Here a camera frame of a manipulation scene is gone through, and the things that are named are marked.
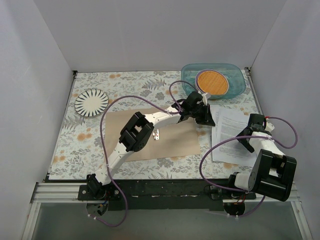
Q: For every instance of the orange woven round plate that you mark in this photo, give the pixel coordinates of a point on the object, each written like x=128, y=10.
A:
x=211, y=81

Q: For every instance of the metal folder clip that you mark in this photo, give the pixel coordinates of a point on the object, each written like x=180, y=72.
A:
x=156, y=134

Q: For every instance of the blue striped white plate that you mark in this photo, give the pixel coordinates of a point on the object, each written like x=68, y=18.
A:
x=91, y=102

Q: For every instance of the teal plastic container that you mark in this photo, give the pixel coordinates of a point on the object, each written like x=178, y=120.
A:
x=233, y=74

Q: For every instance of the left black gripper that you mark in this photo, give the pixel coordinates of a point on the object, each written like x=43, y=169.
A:
x=204, y=114

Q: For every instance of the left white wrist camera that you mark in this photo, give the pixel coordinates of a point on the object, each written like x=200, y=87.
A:
x=205, y=97

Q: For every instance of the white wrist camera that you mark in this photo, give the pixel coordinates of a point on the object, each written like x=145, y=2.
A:
x=269, y=127
x=205, y=97

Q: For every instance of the brown cardboard folder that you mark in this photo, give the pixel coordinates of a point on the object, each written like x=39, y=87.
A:
x=175, y=140

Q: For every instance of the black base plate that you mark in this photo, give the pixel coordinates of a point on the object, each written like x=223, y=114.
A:
x=158, y=194

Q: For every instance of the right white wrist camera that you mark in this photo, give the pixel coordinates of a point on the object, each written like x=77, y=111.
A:
x=269, y=127

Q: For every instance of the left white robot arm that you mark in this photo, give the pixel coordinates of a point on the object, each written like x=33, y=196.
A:
x=135, y=135

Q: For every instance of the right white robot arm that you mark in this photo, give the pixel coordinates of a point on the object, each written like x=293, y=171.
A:
x=273, y=172

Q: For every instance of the aluminium frame rail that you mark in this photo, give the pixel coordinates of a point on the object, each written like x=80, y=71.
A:
x=55, y=193

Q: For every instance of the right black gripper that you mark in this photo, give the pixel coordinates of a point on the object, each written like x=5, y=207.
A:
x=245, y=139

